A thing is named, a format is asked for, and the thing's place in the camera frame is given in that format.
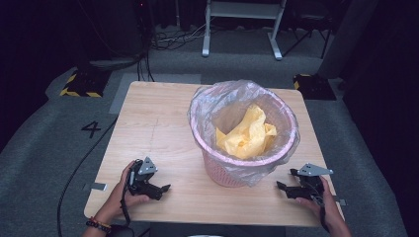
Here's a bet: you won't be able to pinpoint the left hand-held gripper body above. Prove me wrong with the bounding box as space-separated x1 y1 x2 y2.
127 156 159 197

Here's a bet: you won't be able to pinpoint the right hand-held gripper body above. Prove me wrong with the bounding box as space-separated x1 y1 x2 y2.
290 163 334 200

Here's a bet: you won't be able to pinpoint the person's right hand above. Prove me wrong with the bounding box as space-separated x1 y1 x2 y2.
295 177 344 232

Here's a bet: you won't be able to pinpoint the person's left hand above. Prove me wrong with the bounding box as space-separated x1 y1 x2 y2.
94 160 151 225

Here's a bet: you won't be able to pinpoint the pink plastic wastebasket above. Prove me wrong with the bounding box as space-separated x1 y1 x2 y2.
190 86 299 189

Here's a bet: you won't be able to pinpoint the crumpled yellow paper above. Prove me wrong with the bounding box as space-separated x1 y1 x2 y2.
215 104 278 161

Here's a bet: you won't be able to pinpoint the pink mesh waste basket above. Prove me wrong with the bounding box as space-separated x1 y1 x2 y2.
187 79 301 188

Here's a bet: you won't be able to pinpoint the black yellow striped base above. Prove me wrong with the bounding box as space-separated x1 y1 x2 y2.
59 67 113 99
293 73 338 102

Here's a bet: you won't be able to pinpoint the grey column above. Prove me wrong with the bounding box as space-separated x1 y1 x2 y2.
316 0 379 80

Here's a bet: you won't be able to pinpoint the black tripod stand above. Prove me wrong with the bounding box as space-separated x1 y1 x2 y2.
281 9 334 60

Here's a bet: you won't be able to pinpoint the white metal stand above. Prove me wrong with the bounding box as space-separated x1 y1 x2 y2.
201 0 289 61

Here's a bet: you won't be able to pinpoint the right hand-held gripper cable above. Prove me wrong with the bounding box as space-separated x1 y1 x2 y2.
310 194 331 233

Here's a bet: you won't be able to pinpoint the hand-held gripper cable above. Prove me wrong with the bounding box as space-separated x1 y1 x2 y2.
119 162 136 237
310 194 331 233

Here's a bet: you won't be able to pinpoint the left hand-held gripper cable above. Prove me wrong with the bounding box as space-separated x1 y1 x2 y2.
119 162 136 237

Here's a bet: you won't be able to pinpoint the beaded bracelet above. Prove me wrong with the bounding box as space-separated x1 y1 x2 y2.
85 215 113 235

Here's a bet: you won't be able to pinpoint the long black floor cable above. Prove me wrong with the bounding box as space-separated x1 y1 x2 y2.
56 117 119 237

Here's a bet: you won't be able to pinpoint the black hanging cables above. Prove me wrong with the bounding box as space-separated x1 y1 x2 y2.
135 0 156 83

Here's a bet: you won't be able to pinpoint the bundle of floor cables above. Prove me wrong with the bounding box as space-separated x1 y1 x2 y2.
150 22 211 51

